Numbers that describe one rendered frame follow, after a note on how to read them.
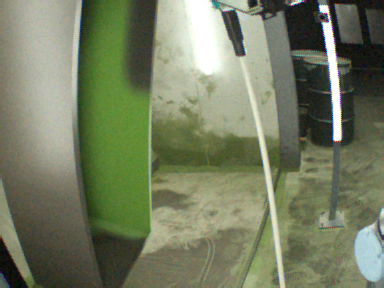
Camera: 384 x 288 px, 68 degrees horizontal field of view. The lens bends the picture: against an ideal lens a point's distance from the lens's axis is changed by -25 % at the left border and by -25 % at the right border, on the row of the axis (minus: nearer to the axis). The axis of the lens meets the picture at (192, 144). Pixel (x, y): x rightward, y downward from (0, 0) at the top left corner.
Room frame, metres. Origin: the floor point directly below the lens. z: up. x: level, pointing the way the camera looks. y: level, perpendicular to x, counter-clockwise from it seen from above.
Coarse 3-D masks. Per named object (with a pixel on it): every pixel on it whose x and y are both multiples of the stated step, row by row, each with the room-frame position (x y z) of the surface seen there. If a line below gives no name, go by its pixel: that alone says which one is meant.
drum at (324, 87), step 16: (304, 64) 3.26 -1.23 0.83; (320, 64) 2.99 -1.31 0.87; (320, 80) 3.01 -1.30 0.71; (320, 96) 3.03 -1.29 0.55; (352, 96) 3.00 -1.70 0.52; (320, 112) 3.04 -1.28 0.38; (352, 112) 2.99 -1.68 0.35; (320, 128) 3.05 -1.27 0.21; (352, 128) 2.98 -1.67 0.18; (320, 144) 3.05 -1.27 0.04
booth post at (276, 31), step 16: (272, 32) 2.69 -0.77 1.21; (272, 48) 2.70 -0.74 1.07; (288, 48) 2.65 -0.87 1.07; (272, 64) 2.71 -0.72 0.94; (288, 64) 2.66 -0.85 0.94; (288, 80) 2.66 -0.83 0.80; (288, 96) 2.67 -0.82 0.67; (288, 112) 2.68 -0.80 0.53; (288, 128) 2.68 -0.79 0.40; (288, 144) 2.68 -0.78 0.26; (288, 160) 2.69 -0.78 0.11
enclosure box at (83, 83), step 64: (0, 0) 0.82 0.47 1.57; (64, 0) 0.76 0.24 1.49; (128, 0) 1.35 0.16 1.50; (0, 64) 0.83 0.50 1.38; (64, 64) 0.76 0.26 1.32; (128, 64) 1.37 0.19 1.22; (0, 128) 0.85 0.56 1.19; (64, 128) 0.77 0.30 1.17; (128, 128) 1.38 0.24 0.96; (64, 192) 0.79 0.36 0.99; (128, 192) 1.40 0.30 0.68; (64, 256) 0.83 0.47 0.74; (128, 256) 1.19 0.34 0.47
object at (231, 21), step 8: (216, 0) 0.82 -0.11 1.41; (224, 0) 0.78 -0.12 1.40; (232, 0) 0.74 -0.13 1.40; (240, 0) 0.71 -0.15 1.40; (248, 0) 0.71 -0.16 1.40; (256, 0) 0.72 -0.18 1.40; (232, 8) 0.77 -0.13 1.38; (240, 8) 0.73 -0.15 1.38; (248, 8) 0.72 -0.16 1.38; (256, 8) 0.73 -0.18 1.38; (224, 16) 0.84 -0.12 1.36; (232, 16) 0.83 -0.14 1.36; (224, 24) 0.86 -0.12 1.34; (232, 24) 0.84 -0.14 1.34; (232, 32) 0.85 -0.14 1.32; (240, 32) 0.85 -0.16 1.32; (232, 40) 0.87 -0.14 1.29; (240, 40) 0.86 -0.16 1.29; (240, 48) 0.87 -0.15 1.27; (240, 56) 0.88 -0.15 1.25
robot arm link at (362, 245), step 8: (376, 224) 0.52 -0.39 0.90; (360, 232) 0.55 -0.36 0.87; (368, 232) 0.52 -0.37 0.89; (376, 232) 0.50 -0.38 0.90; (360, 240) 0.54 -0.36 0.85; (368, 240) 0.50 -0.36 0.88; (376, 240) 0.48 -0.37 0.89; (360, 248) 0.53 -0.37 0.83; (368, 248) 0.50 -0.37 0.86; (376, 248) 0.46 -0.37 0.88; (360, 256) 0.53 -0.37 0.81; (368, 256) 0.49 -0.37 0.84; (376, 256) 0.46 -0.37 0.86; (360, 264) 0.52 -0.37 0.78; (368, 264) 0.48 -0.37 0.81; (376, 264) 0.45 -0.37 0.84; (368, 272) 0.48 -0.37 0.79; (376, 272) 0.44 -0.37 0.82; (376, 280) 0.44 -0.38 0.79
